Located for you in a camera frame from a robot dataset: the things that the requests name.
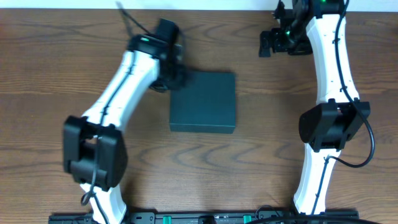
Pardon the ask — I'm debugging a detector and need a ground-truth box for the dark green box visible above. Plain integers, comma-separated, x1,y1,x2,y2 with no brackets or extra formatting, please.
169,71,236,134

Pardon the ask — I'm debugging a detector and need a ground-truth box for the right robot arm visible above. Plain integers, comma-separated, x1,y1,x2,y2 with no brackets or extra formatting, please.
259,0,376,215

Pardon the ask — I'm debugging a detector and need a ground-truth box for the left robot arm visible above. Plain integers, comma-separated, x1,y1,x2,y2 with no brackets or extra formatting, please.
63,19,187,223

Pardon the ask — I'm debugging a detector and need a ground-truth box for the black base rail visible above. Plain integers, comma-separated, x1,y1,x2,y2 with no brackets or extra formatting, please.
48,208,386,224

